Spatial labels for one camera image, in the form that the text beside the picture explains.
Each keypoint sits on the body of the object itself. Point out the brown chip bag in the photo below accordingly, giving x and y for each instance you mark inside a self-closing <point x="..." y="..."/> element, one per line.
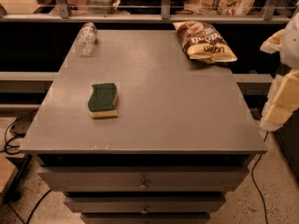
<point x="201" y="41"/>

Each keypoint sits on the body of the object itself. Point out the grey drawer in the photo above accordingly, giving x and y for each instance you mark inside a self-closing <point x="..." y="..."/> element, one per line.
<point x="96" y="179"/>
<point x="144" y="205"/>
<point x="144" y="219"/>

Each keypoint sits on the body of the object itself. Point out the grey metal railing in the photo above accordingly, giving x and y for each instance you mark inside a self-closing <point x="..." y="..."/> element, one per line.
<point x="259" y="11"/>

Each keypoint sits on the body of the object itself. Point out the grey bottom drawer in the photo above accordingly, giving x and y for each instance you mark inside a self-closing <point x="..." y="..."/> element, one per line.
<point x="144" y="219"/>

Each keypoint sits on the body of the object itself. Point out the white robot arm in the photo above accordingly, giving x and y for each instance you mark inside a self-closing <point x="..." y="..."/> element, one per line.
<point x="289" y="45"/>

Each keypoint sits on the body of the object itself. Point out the clear plastic water bottle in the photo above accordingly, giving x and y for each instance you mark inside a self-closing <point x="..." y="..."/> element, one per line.
<point x="86" y="40"/>

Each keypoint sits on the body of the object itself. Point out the grey middle drawer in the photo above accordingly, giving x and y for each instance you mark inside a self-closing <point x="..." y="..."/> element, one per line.
<point x="144" y="205"/>

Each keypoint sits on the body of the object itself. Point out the green and yellow sponge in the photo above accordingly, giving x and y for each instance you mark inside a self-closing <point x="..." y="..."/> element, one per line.
<point x="102" y="103"/>

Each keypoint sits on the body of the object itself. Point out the grey top drawer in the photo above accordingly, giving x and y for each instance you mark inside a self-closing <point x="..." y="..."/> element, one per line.
<point x="96" y="179"/>

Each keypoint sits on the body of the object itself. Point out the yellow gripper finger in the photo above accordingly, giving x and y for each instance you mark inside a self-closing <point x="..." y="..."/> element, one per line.
<point x="272" y="44"/>
<point x="282" y="101"/>

